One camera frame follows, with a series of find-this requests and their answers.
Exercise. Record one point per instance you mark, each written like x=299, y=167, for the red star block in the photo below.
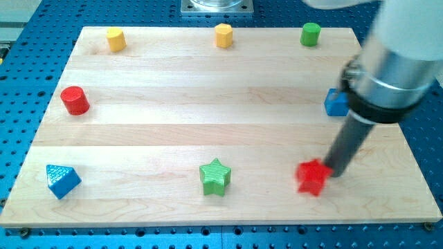
x=312, y=176

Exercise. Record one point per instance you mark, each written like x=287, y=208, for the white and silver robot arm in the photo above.
x=398, y=61

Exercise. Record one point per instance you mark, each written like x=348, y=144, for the green star block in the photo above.
x=214, y=177

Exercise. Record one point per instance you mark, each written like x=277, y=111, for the light wooden board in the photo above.
x=172, y=101

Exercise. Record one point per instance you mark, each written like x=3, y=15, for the yellow hexagonal block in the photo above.
x=223, y=35

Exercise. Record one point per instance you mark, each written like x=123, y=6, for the blue cube block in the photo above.
x=336, y=103

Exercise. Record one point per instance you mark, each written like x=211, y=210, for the green cylinder block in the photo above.
x=310, y=34

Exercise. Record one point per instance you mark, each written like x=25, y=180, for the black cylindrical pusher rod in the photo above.
x=354, y=131

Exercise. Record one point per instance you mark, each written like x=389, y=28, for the yellow cylinder block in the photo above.
x=116, y=39

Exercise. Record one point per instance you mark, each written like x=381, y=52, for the red cylinder block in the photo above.
x=75, y=100

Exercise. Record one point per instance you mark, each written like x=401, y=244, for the blue triangular prism block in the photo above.
x=61, y=180

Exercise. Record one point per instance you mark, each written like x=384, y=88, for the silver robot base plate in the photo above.
x=196, y=7

